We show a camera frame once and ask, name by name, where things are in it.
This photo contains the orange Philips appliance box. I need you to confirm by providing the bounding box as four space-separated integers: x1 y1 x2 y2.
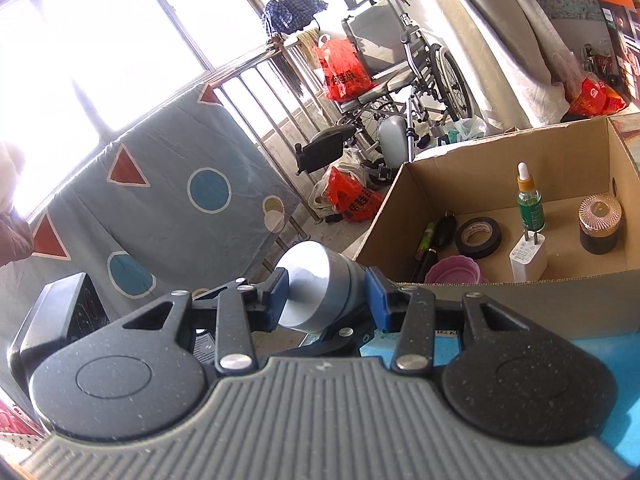
598 0 639 106

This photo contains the brown cardboard box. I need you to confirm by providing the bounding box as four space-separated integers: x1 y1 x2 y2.
351 112 640 340

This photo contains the green lip balm stick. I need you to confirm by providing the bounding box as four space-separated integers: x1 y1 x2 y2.
416 222 435 261

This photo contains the green dropper bottle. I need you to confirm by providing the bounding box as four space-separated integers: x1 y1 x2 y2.
516 162 546 232

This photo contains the rose gold lid jar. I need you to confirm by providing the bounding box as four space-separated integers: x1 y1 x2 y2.
578 193 623 255

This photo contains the white supplement bottle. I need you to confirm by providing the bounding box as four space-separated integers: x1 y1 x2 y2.
277 240 366 334

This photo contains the pink plastic lid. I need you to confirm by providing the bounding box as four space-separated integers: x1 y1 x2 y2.
424 255 483 285

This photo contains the black cylindrical tube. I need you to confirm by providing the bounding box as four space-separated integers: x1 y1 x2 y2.
411 211 458 283

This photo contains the grey curtain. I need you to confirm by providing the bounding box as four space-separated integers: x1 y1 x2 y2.
432 0 575 129

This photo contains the black electrical tape roll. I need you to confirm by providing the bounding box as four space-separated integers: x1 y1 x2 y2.
454 217 502 260

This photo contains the red snack bag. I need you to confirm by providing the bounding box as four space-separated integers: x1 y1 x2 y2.
568 75 628 117

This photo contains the wheelchair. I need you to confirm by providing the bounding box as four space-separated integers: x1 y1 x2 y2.
295 0 474 184

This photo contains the red plastic bag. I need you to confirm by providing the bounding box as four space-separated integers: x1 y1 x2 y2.
314 35 374 103

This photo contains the red bag on floor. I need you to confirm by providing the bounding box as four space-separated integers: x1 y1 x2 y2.
308 150 384 222

